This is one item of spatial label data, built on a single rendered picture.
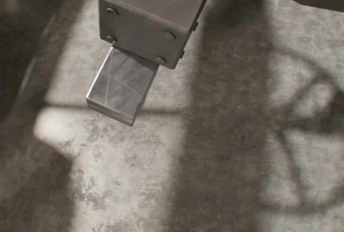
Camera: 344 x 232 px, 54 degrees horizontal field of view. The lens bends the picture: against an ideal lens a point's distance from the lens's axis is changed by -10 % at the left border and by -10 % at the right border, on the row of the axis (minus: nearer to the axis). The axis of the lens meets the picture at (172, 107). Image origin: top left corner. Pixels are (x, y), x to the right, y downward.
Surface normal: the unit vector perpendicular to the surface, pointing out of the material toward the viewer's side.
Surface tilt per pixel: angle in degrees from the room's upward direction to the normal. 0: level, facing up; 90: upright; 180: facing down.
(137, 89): 25
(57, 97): 0
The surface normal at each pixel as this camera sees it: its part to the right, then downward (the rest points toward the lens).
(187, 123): -0.18, -0.49
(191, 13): 0.15, -0.25
